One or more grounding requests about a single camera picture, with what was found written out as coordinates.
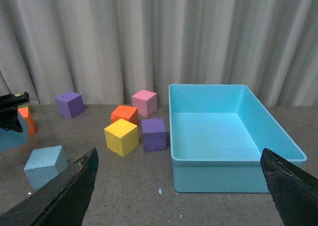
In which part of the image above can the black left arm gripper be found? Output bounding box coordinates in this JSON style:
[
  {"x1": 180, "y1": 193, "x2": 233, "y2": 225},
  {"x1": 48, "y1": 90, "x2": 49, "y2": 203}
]
[{"x1": 0, "y1": 92, "x2": 30, "y2": 133}]

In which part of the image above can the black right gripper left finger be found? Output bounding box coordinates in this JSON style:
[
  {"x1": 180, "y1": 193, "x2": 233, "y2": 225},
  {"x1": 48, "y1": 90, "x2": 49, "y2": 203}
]
[{"x1": 0, "y1": 148, "x2": 98, "y2": 226}]

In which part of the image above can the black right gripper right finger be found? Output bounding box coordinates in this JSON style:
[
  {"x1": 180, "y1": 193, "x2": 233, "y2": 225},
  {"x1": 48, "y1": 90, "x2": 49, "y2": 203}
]
[{"x1": 260, "y1": 148, "x2": 318, "y2": 226}]

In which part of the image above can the light blue foam cube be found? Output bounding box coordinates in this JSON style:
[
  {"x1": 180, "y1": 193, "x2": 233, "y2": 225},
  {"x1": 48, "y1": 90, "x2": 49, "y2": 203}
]
[
  {"x1": 24, "y1": 146, "x2": 69, "y2": 190},
  {"x1": 0, "y1": 113, "x2": 29, "y2": 152}
]

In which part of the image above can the orange foam cube left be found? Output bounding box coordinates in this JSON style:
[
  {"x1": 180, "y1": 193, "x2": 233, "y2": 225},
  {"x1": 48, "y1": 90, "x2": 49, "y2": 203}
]
[{"x1": 18, "y1": 107, "x2": 36, "y2": 136}]

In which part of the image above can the orange foam cube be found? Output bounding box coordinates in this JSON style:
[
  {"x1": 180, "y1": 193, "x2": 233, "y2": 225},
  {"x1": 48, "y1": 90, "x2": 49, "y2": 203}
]
[
  {"x1": 110, "y1": 105, "x2": 139, "y2": 125},
  {"x1": 18, "y1": 107, "x2": 36, "y2": 136}
]

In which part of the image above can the purple foam cube rear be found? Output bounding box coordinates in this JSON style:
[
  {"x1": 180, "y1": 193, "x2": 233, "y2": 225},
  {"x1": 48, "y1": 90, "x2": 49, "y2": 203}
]
[{"x1": 54, "y1": 91, "x2": 85, "y2": 118}]

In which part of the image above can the purple foam cube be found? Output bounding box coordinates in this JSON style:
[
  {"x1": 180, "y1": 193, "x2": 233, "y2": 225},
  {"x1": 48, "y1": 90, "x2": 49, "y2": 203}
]
[
  {"x1": 54, "y1": 91, "x2": 85, "y2": 118},
  {"x1": 141, "y1": 118, "x2": 167, "y2": 152}
]

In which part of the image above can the yellow foam cube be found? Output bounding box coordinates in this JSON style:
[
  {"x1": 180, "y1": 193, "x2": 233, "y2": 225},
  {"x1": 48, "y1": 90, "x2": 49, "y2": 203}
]
[{"x1": 104, "y1": 119, "x2": 139, "y2": 157}]

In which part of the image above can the cyan plastic bin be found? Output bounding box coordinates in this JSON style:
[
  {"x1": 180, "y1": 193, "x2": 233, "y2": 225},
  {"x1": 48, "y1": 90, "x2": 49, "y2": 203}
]
[{"x1": 168, "y1": 84, "x2": 307, "y2": 193}]

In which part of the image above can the orange foam cube right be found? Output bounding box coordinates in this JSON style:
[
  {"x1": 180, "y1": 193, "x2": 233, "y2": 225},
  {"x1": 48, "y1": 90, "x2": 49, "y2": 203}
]
[{"x1": 110, "y1": 105, "x2": 139, "y2": 125}]

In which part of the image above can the purple foam cube right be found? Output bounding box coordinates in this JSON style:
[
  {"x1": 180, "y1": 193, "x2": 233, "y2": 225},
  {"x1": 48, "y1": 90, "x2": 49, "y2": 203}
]
[{"x1": 141, "y1": 118, "x2": 167, "y2": 152}]

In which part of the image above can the grey pleated curtain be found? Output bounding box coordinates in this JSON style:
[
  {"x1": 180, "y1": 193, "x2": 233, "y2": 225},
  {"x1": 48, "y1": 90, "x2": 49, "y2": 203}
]
[{"x1": 0, "y1": 0, "x2": 318, "y2": 106}]

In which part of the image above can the pink foam cube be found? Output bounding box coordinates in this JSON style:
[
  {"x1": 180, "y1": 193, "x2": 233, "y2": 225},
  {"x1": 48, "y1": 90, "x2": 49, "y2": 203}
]
[{"x1": 132, "y1": 89, "x2": 158, "y2": 117}]

